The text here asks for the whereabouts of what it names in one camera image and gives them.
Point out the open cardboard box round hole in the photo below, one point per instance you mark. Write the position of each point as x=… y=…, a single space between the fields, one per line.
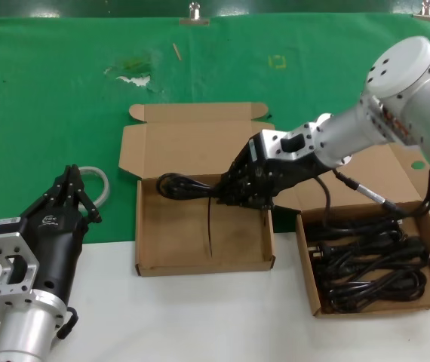
x=185 y=151

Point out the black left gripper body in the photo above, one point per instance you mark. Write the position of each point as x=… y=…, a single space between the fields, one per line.
x=58 y=241

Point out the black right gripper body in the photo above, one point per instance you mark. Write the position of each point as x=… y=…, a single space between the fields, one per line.
x=279 y=173

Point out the metal binder clip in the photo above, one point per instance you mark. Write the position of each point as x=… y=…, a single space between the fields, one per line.
x=428 y=17
x=194 y=20

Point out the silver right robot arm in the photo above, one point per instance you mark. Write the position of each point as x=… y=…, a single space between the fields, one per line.
x=407 y=102

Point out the small black debris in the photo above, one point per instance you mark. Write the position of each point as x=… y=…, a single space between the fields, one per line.
x=269 y=116

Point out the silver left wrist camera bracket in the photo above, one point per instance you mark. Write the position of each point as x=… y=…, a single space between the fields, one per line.
x=286 y=141

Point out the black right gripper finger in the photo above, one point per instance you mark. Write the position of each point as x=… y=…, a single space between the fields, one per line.
x=252 y=198
x=234 y=179

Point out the open cardboard box oval hole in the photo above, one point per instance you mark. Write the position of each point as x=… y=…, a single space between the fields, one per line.
x=396 y=169

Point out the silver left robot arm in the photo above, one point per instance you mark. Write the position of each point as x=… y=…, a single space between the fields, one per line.
x=22 y=332

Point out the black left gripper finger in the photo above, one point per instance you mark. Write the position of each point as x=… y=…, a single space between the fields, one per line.
x=58 y=190
x=81 y=196

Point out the small wooden stick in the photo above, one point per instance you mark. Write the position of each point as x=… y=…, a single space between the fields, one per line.
x=177 y=52

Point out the green table cloth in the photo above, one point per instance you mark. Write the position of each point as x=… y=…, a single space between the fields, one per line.
x=49 y=113

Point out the clear tape roll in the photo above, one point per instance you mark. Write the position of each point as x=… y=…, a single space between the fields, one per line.
x=103 y=181

